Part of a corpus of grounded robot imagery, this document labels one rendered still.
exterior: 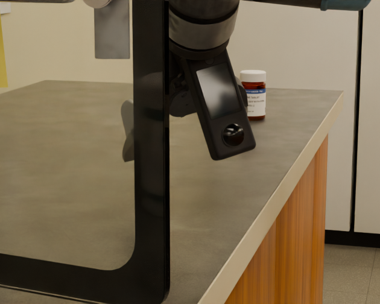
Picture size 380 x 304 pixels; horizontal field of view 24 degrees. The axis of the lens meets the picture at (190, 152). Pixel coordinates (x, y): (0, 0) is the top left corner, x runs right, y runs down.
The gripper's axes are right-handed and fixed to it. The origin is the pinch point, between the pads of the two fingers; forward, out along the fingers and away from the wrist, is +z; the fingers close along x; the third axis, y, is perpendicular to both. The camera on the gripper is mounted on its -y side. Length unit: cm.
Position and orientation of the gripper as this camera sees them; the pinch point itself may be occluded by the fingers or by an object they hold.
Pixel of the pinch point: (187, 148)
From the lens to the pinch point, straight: 105.2
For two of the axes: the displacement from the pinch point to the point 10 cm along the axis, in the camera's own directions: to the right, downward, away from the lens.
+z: -0.9, 5.4, 8.4
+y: -3.9, -7.9, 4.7
